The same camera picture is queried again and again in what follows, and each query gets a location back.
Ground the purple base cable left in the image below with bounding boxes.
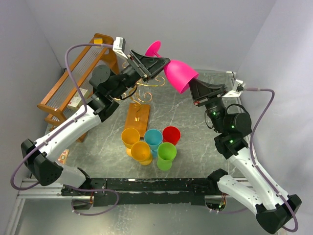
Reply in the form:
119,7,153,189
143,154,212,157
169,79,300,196
63,185,120,216

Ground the red wine glass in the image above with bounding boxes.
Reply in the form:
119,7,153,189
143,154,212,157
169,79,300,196
162,126,181,145

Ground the green wine glass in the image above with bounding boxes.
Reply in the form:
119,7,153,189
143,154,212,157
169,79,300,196
157,142,177,171

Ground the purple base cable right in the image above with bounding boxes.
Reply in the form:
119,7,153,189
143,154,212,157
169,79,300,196
209,205,250,215

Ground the yellow block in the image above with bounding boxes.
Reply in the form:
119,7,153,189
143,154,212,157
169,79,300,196
93,38,103,44

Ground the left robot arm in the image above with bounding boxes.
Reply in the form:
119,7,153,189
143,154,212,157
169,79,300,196
21,50,170,195

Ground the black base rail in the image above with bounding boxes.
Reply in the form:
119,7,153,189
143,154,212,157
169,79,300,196
61,178,222,207

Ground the orange wine glass rear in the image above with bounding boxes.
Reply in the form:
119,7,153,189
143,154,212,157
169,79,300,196
121,128,140,157

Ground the small card box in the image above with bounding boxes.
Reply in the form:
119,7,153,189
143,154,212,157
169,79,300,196
67,88,90,111

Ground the orange wine glass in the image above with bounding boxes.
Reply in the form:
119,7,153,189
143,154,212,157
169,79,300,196
131,141,153,165
121,128,140,157

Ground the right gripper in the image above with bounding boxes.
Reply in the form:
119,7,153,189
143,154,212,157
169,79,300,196
186,76,227,133

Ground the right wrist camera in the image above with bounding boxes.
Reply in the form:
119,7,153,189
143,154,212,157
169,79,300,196
223,79,246,98

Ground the gold wire glass rack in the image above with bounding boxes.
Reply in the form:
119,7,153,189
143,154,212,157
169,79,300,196
122,75,166,139

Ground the blue wine glass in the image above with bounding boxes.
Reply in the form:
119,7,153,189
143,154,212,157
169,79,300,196
144,129,163,158

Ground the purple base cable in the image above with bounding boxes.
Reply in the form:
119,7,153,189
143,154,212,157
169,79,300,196
209,205,250,215
63,185,120,216

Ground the orange wine glass front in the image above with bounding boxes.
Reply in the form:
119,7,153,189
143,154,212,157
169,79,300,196
131,141,153,165

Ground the pink wine glass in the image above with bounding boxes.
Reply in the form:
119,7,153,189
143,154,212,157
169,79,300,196
145,41,199,94

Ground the orange picture card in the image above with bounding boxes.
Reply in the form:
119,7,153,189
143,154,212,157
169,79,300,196
58,149,69,165

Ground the wooden rack shelf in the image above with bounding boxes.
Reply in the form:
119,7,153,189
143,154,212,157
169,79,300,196
37,46,119,131

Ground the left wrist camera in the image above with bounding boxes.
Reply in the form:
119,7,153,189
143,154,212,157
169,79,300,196
112,37,127,60

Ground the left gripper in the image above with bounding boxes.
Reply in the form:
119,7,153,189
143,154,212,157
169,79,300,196
112,49,172,99

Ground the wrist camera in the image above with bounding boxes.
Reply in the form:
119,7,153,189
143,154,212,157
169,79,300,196
112,37,127,60
223,79,246,98

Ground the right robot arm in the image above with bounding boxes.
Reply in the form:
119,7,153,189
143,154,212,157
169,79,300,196
188,78,302,234

